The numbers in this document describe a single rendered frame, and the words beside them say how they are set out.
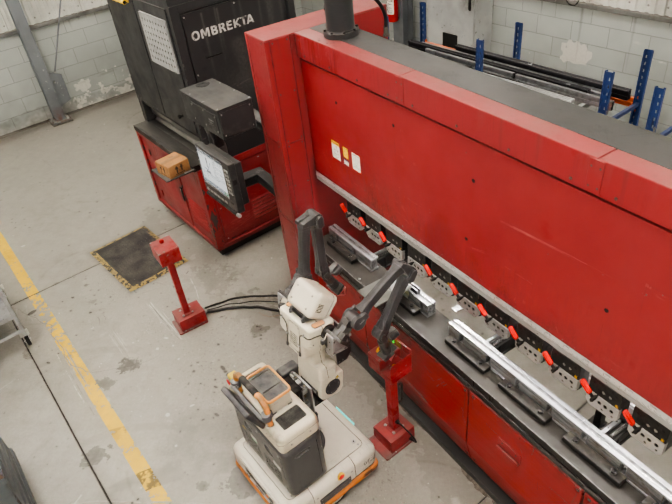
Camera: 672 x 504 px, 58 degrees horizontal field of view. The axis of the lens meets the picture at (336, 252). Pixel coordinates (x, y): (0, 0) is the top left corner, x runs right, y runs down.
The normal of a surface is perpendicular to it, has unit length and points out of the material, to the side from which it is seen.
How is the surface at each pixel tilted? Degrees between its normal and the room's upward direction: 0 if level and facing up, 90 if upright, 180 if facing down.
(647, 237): 90
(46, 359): 0
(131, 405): 0
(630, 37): 90
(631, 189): 90
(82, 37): 90
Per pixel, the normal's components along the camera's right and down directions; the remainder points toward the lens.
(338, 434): -0.10, -0.79
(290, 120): 0.55, 0.46
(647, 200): -0.83, 0.40
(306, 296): -0.64, -0.21
